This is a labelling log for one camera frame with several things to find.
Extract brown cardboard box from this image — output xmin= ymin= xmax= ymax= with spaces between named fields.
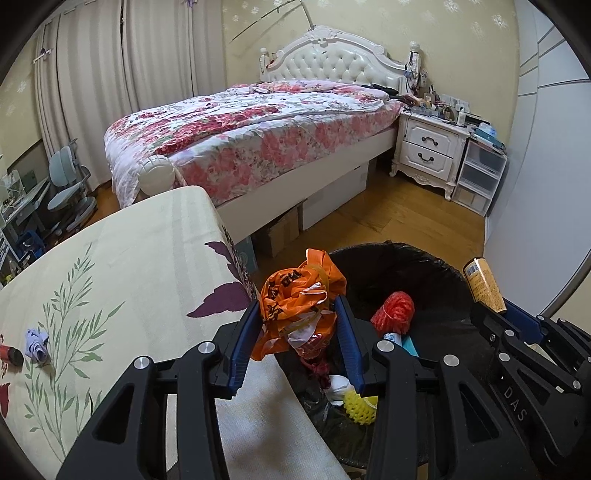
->
xmin=252 ymin=205 xmax=303 ymax=259

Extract white crumpled tissue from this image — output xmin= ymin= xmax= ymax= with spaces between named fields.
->
xmin=323 ymin=375 xmax=354 ymax=407

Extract beige floral blanket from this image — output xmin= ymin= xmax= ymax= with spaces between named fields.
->
xmin=0 ymin=186 xmax=352 ymax=480

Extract group of small bottles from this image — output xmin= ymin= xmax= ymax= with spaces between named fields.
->
xmin=399 ymin=69 xmax=504 ymax=144

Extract light blue pouch packet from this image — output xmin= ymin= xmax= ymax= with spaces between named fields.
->
xmin=381 ymin=332 xmax=420 ymax=358

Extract grey study desk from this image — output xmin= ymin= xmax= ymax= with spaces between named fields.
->
xmin=0 ymin=171 xmax=51 ymax=259

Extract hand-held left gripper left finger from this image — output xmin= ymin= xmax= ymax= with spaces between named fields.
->
xmin=55 ymin=300 xmax=262 ymax=480

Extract white wardrobe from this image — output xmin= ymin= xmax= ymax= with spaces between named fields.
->
xmin=485 ymin=0 xmax=591 ymax=324

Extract pink floral quilt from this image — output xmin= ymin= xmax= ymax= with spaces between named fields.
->
xmin=104 ymin=79 xmax=402 ymax=208

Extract white nightstand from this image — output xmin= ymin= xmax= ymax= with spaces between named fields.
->
xmin=390 ymin=111 xmax=472 ymax=201

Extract black trash bin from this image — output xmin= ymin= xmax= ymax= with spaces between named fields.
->
xmin=277 ymin=241 xmax=504 ymax=467

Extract white bed frame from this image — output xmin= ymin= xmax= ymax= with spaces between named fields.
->
xmin=139 ymin=124 xmax=400 ymax=241

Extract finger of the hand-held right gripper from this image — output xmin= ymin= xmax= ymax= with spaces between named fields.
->
xmin=470 ymin=300 xmax=522 ymax=352
xmin=502 ymin=298 xmax=591 ymax=370

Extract fishing rod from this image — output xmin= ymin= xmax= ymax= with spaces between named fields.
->
xmin=231 ymin=0 xmax=315 ymax=42

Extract small red cylinder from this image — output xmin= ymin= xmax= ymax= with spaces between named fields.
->
xmin=0 ymin=344 xmax=25 ymax=367

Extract white storage box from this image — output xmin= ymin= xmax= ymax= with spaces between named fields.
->
xmin=300 ymin=161 xmax=370 ymax=232

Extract white tufted headboard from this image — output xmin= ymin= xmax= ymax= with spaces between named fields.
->
xmin=259 ymin=25 xmax=421 ymax=93

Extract beige striped curtains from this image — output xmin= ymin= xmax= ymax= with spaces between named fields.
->
xmin=34 ymin=0 xmax=229 ymax=190

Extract yellow foam fruit net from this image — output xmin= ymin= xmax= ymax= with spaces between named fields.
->
xmin=342 ymin=388 xmax=379 ymax=425

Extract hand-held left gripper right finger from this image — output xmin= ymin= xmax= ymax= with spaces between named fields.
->
xmin=333 ymin=294 xmax=541 ymax=480

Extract purple crumpled paper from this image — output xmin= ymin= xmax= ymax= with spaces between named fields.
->
xmin=24 ymin=328 xmax=51 ymax=365

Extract clear plastic drawer unit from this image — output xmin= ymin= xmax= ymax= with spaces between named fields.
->
xmin=452 ymin=136 xmax=509 ymax=217

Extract orange plastic bag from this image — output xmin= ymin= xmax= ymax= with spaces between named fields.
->
xmin=252 ymin=249 xmax=348 ymax=361

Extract red foam fruit net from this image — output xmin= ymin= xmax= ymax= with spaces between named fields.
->
xmin=370 ymin=292 xmax=416 ymax=337

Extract dark red wrapper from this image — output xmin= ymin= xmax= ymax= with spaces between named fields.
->
xmin=287 ymin=318 xmax=337 ymax=380

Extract light blue desk chair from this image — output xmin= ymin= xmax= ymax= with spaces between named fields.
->
xmin=46 ymin=138 xmax=99 ymax=227

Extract yellow cylindrical bottle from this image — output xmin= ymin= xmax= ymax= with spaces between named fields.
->
xmin=463 ymin=258 xmax=506 ymax=313

